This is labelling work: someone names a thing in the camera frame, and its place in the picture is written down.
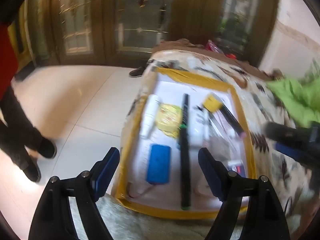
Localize small white medicine box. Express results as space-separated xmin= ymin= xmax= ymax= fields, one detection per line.
xmin=229 ymin=161 xmax=247 ymax=178

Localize red snack packet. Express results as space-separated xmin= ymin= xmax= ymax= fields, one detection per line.
xmin=205 ymin=40 xmax=224 ymax=54

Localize black marker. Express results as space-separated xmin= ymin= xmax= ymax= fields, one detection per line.
xmin=220 ymin=104 xmax=245 ymax=137

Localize white plastic bottle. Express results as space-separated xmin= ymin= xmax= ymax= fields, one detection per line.
xmin=192 ymin=107 xmax=209 ymax=145

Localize blue battery pack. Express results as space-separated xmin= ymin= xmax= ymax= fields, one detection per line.
xmin=127 ymin=144 xmax=172 ymax=198

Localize dark shoe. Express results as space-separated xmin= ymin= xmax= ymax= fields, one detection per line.
xmin=129 ymin=67 xmax=148 ymax=78

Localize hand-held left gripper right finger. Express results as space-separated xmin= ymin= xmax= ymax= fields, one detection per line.
xmin=198 ymin=147 xmax=290 ymax=240

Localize long black pen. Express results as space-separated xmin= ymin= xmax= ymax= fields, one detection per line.
xmin=180 ymin=94 xmax=192 ymax=210

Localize leaf printed blanket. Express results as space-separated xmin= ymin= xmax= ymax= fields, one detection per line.
xmin=96 ymin=39 xmax=320 ymax=240

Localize green cloth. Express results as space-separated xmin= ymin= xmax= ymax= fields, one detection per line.
xmin=266 ymin=77 xmax=320 ymax=128

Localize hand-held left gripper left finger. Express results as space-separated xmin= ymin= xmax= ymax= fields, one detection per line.
xmin=28 ymin=147 xmax=120 ymax=240

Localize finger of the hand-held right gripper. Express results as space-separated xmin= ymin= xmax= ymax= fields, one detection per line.
xmin=274 ymin=142 xmax=320 ymax=168
xmin=264 ymin=121 xmax=320 ymax=145

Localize white foam box yellow tape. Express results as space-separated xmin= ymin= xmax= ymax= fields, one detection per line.
xmin=111 ymin=66 xmax=258 ymax=220

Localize yellow packet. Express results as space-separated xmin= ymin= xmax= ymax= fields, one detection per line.
xmin=155 ymin=103 xmax=183 ymax=138

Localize pink white toothpaste tube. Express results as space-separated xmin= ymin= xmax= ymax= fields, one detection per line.
xmin=207 ymin=112 xmax=240 ymax=155

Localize wooden glass door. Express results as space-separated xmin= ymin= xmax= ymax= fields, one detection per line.
xmin=25 ymin=0 xmax=278 ymax=67

